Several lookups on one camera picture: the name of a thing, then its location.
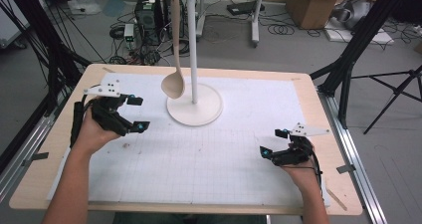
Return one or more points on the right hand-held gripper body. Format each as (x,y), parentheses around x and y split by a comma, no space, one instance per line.
(292,156)

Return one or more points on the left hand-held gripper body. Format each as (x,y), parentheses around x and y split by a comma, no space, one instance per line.
(107,116)

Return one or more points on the beige serving spoon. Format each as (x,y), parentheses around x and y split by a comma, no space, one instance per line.
(173,84)

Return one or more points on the white hook rack stand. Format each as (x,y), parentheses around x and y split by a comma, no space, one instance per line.
(194,108)

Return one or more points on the person's right hand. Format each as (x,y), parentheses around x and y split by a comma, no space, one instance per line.
(303,176)

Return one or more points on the person's left hand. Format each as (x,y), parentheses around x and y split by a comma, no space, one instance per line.
(89,134)

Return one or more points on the white grid mat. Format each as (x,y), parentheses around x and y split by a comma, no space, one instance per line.
(215,171)

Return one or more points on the small white power box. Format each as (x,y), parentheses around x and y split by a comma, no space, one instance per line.
(129,31)

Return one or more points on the white floor stand leg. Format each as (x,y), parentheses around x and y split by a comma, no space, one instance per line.
(255,21)

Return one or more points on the black tripod stand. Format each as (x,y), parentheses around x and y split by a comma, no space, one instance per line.
(394,91)

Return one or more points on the large cardboard box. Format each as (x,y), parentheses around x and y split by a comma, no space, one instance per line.
(312,6)

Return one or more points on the flat black device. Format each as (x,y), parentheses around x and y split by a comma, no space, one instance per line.
(244,7)

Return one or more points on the white foam board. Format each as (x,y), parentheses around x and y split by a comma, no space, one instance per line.
(381,37)

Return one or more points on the grey bag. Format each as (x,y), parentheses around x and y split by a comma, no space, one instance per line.
(353,13)

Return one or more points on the grey metal bracket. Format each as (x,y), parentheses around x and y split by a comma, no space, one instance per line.
(36,157)
(345,168)

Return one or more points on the aluminium table rail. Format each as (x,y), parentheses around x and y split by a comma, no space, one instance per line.
(23,157)
(358,171)

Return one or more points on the black metal frame post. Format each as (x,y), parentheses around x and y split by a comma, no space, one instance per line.
(358,41)
(43,35)

